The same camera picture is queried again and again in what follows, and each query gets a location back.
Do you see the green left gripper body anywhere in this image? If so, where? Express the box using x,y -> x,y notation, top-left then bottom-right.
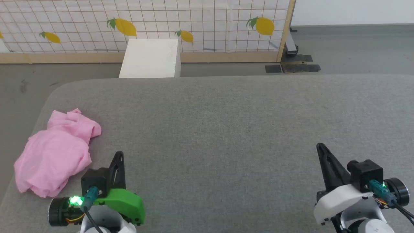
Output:
48,188 -> 146,227

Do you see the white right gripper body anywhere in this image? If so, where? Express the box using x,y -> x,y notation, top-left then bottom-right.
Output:
313,177 -> 410,226

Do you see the grey fabric sofa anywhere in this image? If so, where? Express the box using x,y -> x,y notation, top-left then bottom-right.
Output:
0,74 -> 414,233

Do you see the pink shirt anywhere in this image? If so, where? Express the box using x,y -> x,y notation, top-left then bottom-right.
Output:
14,108 -> 102,198

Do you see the large black floor plate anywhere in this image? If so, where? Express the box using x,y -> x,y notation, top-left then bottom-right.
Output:
280,54 -> 321,73

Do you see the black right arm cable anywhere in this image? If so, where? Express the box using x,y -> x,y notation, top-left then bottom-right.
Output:
369,180 -> 414,224

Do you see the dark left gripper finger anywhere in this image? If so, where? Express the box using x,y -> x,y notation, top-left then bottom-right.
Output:
115,151 -> 126,191
108,155 -> 117,191

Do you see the white box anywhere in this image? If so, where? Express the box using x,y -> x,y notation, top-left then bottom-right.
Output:
118,39 -> 181,78

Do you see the grey metal partition foot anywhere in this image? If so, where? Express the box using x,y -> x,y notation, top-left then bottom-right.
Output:
284,27 -> 299,56

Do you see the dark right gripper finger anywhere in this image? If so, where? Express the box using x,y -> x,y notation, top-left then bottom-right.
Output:
316,144 -> 340,192
318,142 -> 352,189

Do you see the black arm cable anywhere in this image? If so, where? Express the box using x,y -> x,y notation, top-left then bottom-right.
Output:
82,186 -> 104,233
369,180 -> 414,224

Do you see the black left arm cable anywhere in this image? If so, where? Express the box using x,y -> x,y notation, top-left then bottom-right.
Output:
82,186 -> 104,233

